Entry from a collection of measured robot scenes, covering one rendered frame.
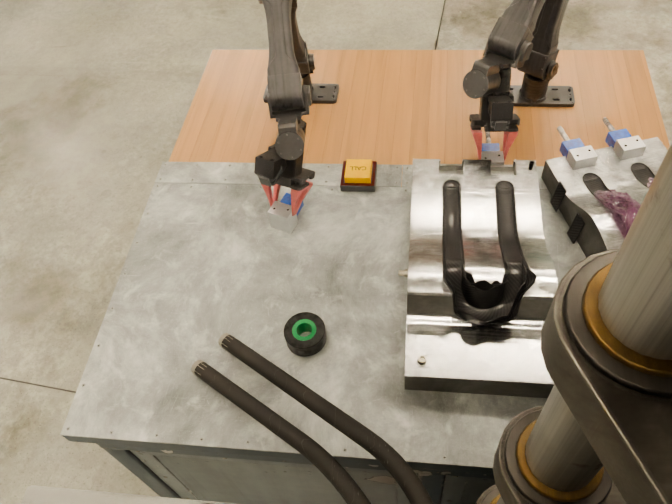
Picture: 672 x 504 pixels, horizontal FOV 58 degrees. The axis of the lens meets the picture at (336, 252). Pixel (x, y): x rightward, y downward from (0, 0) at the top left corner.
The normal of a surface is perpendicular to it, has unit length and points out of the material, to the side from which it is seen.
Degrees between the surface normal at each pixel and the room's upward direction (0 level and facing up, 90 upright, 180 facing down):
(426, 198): 2
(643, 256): 90
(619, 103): 0
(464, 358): 0
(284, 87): 38
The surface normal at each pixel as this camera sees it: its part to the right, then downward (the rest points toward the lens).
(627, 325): -0.82, 0.50
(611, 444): -0.95, 0.30
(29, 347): -0.09, -0.59
